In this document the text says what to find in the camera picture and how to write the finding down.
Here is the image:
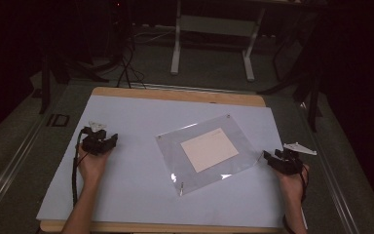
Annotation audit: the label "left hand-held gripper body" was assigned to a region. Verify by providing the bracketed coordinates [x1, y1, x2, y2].
[79, 120, 115, 156]

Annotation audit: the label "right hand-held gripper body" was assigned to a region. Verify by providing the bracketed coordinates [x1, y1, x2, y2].
[272, 141, 318, 176]

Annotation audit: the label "clear acrylic photo frame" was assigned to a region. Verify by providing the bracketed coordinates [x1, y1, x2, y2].
[155, 113, 264, 197]

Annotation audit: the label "person's left hand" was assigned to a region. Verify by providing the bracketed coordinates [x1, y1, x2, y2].
[77, 144, 113, 187]

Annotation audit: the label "black floor socket box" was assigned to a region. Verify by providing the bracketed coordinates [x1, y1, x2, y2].
[46, 113, 71, 128]

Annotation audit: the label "white board sheet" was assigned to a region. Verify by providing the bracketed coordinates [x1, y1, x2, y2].
[36, 95, 286, 229]

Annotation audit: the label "black metal stand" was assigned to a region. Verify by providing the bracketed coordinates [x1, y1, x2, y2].
[257, 16, 326, 133]
[38, 45, 110, 115]

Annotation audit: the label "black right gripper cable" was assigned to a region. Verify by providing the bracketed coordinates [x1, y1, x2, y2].
[299, 164, 310, 205]

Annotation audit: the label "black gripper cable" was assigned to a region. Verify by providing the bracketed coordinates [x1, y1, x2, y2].
[71, 127, 91, 209]
[299, 164, 310, 205]

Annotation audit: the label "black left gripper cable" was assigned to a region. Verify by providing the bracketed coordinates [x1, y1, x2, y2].
[71, 127, 91, 209]

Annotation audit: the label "metal floor rail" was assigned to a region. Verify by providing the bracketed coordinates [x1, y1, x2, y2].
[299, 102, 360, 234]
[0, 110, 52, 222]

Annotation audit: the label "black floor cables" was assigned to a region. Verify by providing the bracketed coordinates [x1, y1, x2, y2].
[116, 38, 148, 90]

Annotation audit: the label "white floor cable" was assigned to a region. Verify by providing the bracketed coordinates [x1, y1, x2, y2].
[131, 27, 177, 45]

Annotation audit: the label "white metal desk frame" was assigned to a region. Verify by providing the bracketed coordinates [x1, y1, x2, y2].
[169, 0, 268, 83]

